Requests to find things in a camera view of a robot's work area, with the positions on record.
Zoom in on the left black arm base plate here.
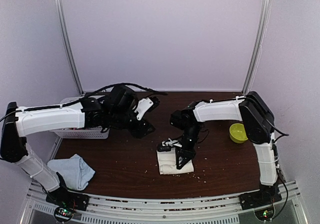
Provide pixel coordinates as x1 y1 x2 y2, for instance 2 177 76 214
45 187 90 211

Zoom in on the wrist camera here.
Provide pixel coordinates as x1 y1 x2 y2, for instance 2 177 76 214
169 110 190 130
109 85 138 113

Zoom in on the white terry towel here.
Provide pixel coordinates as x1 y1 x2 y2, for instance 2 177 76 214
156 148 194 175

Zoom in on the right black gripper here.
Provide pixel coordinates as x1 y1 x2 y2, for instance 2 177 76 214
176 122 202 168

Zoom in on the round circuit board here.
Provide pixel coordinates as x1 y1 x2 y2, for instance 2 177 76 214
53 207 74 222
254 206 275 221

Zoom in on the white perforated plastic basket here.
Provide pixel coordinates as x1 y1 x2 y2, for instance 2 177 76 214
51 97 111 140

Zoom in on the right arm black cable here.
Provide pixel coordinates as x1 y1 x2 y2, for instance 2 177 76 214
267 113 291 209

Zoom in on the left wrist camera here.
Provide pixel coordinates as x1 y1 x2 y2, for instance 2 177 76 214
109 85 138 113

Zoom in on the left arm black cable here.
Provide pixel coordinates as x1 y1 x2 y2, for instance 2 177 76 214
84 82 169 101

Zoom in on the left round circuit board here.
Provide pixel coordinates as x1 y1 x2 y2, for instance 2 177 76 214
53 207 74 222

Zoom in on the light blue crumpled towel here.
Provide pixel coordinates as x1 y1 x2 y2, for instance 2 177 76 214
47 154 95 191

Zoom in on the right aluminium frame post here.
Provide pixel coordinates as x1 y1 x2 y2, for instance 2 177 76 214
242 0 272 94

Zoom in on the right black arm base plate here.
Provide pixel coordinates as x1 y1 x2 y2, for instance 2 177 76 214
239 186 282 210

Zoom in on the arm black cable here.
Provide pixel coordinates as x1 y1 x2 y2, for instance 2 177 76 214
84 82 169 101
267 113 291 209

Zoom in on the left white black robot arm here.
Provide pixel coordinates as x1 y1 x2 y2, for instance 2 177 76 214
0 97 159 206

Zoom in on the left aluminium frame post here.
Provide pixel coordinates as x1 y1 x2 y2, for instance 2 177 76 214
54 0 84 95

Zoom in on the right round circuit board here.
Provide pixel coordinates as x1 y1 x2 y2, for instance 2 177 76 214
254 206 275 221

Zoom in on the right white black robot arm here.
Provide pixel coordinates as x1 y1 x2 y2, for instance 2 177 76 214
157 91 278 205

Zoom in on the aluminium frame post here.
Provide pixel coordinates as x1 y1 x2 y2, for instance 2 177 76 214
54 0 84 95
242 0 272 94

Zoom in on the lime green plastic bowl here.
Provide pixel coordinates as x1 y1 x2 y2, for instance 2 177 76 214
229 123 248 144

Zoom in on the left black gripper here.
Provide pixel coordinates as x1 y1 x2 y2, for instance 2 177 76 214
109 106 156 139

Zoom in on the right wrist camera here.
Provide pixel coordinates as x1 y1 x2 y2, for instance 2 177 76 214
169 110 190 130

